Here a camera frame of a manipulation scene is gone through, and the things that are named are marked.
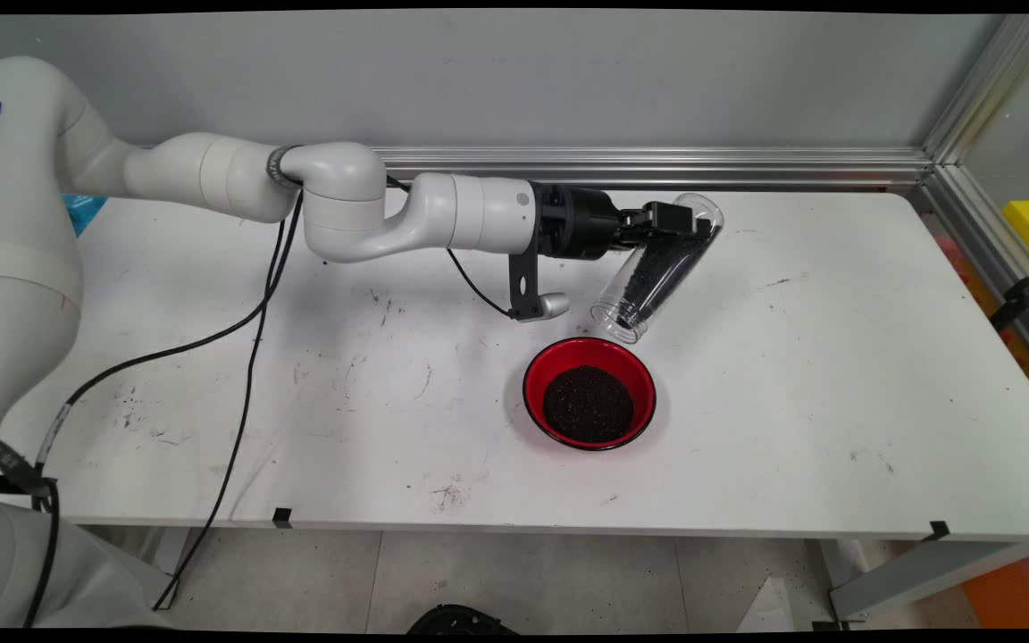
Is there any red bowl black rim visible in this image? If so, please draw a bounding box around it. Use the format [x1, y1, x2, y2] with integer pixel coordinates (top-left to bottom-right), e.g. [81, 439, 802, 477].
[522, 337, 658, 452]

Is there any orange box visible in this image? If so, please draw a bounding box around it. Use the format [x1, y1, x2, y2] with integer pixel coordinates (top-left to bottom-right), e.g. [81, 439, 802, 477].
[961, 543, 1029, 629]

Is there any black round floor object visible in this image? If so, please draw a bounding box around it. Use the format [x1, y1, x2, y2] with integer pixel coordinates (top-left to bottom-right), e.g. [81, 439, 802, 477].
[406, 605, 520, 635]

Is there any black cable white label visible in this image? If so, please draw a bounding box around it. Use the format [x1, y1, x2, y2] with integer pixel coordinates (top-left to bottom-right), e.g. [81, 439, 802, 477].
[32, 179, 305, 474]

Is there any long aluminium frame rail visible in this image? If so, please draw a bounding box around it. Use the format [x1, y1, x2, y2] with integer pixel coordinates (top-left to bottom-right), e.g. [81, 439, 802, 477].
[372, 146, 933, 190]

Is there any long black cable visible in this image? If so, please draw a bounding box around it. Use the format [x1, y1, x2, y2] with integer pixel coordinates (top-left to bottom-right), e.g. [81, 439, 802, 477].
[153, 174, 515, 613]

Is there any grey table leg brace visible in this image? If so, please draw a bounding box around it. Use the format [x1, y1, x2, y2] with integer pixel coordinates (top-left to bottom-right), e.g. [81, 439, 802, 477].
[827, 536, 1029, 622]

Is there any aluminium frame post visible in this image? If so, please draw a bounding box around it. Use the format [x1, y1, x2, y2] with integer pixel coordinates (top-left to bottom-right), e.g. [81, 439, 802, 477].
[921, 13, 1029, 171]

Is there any black camera bracket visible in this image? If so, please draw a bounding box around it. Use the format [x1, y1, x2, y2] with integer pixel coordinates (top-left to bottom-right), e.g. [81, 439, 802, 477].
[507, 255, 544, 322]

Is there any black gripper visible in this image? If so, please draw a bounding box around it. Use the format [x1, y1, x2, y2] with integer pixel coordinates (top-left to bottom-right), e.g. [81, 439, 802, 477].
[532, 182, 718, 263]

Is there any large black granules pile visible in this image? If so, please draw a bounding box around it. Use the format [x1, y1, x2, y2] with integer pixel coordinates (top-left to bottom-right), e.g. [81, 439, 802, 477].
[541, 364, 636, 445]

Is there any clear plastic jar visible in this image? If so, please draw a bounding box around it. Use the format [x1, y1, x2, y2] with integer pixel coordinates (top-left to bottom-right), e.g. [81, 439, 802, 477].
[590, 193, 725, 346]

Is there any blue water bottle pack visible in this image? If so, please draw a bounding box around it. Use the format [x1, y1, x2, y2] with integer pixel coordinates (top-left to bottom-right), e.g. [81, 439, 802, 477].
[63, 194, 109, 238]

